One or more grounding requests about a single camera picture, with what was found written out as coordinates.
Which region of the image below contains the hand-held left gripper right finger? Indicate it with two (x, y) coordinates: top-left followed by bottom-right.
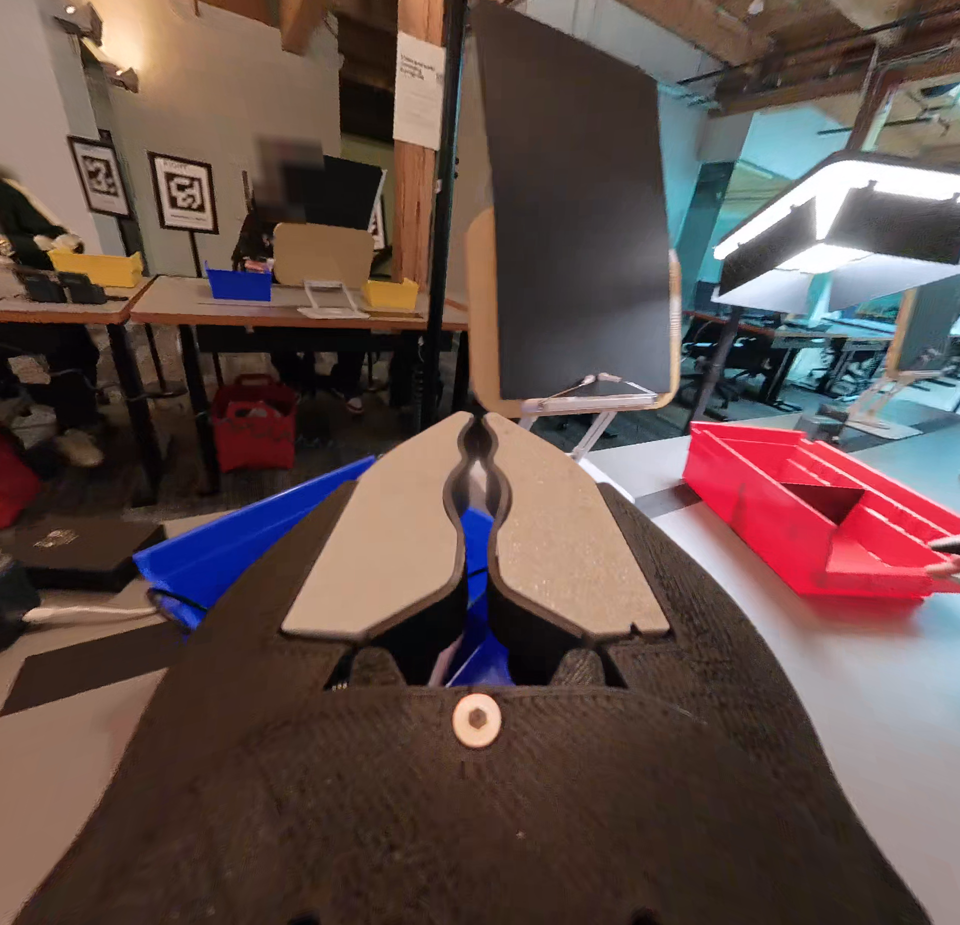
(483, 412), (672, 688)

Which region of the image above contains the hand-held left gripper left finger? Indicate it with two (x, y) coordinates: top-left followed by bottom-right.
(279, 411), (477, 688)

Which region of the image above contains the blue plastic bin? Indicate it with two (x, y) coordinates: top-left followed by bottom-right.
(133, 456), (519, 688)

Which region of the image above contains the red plastic bin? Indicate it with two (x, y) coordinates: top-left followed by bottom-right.
(682, 421), (960, 600)

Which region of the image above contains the black bin divider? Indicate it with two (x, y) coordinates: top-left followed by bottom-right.
(780, 482), (867, 525)

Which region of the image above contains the red tote bag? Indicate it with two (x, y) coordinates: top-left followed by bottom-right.
(210, 373), (300, 475)

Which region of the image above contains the wooden-edged desk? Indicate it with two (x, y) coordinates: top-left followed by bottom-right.
(682, 310), (901, 416)
(0, 272), (160, 506)

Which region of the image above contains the yellow plastic bin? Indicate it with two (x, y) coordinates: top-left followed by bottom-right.
(362, 277), (420, 313)
(48, 248), (144, 289)

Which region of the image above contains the grey table wooden edge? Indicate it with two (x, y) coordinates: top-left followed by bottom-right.
(131, 274), (470, 491)

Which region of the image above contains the black flat box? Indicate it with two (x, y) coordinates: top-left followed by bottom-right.
(15, 516), (166, 592)

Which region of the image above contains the small blue bin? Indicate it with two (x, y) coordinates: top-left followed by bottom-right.
(204, 263), (273, 301)

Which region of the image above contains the black floor pole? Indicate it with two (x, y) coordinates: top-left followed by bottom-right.
(420, 0), (474, 431)

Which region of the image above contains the wooden pillar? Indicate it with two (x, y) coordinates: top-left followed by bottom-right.
(390, 0), (449, 289)

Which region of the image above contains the red floor bag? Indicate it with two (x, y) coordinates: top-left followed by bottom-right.
(0, 433), (42, 529)

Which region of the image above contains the black flat panel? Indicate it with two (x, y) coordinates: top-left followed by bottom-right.
(285, 152), (387, 229)

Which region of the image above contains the framed black-white tag sign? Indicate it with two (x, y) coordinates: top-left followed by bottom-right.
(67, 136), (132, 220)
(147, 151), (220, 235)

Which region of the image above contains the white paper notice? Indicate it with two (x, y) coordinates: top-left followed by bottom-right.
(393, 31), (447, 145)

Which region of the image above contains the white cable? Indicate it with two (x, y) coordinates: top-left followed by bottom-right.
(22, 602), (162, 626)

